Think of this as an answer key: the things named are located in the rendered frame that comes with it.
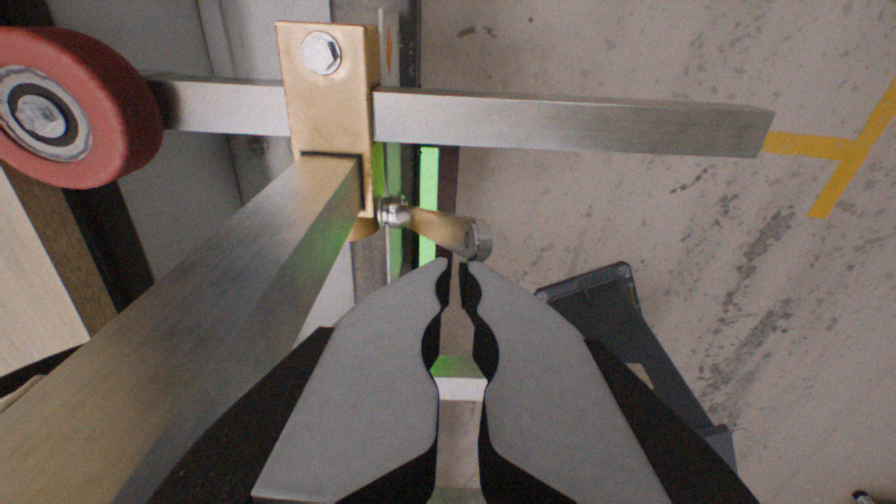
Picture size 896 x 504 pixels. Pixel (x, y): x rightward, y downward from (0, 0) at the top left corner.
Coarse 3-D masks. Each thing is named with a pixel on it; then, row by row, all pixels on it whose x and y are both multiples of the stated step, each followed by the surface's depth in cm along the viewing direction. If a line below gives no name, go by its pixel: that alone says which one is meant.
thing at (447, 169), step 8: (440, 152) 42; (448, 152) 42; (456, 152) 42; (440, 160) 43; (448, 160) 43; (456, 160) 43; (440, 168) 43; (448, 168) 43; (440, 176) 43; (448, 176) 43; (440, 184) 44; (448, 184) 44; (440, 192) 44; (448, 192) 44; (440, 200) 45; (448, 200) 45; (440, 208) 45; (448, 208) 45; (440, 248) 48; (440, 256) 48; (448, 256) 48
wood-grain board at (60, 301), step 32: (0, 160) 23; (0, 192) 24; (32, 192) 25; (0, 224) 25; (32, 224) 25; (64, 224) 27; (0, 256) 26; (32, 256) 26; (64, 256) 27; (0, 288) 27; (32, 288) 27; (64, 288) 27; (96, 288) 29; (0, 320) 28; (32, 320) 28; (64, 320) 28; (96, 320) 30; (0, 352) 30; (32, 352) 30
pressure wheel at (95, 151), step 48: (0, 48) 19; (48, 48) 19; (96, 48) 21; (0, 96) 21; (48, 96) 21; (96, 96) 20; (144, 96) 23; (0, 144) 22; (48, 144) 22; (96, 144) 22; (144, 144) 23
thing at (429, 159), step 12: (432, 156) 42; (432, 168) 43; (432, 180) 44; (432, 192) 44; (420, 204) 45; (432, 204) 45; (420, 240) 47; (420, 252) 48; (432, 252) 48; (420, 264) 49
